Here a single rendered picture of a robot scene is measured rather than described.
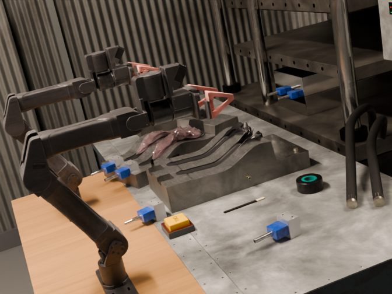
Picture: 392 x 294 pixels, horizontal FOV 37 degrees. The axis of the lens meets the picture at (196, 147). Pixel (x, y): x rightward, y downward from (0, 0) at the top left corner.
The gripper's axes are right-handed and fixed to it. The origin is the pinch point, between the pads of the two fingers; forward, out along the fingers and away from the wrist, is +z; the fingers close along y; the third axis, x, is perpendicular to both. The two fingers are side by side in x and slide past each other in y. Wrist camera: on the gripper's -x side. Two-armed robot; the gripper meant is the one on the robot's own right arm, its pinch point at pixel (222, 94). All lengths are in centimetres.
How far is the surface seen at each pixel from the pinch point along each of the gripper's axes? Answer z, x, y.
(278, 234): 4.3, 37.3, -10.5
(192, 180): -3.2, 31.6, 29.2
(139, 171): -12, 35, 60
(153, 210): -18.0, 36.3, 27.6
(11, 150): -51, 56, 224
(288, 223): 7.7, 35.3, -10.4
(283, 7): 70, -6, 90
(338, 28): 63, -1, 40
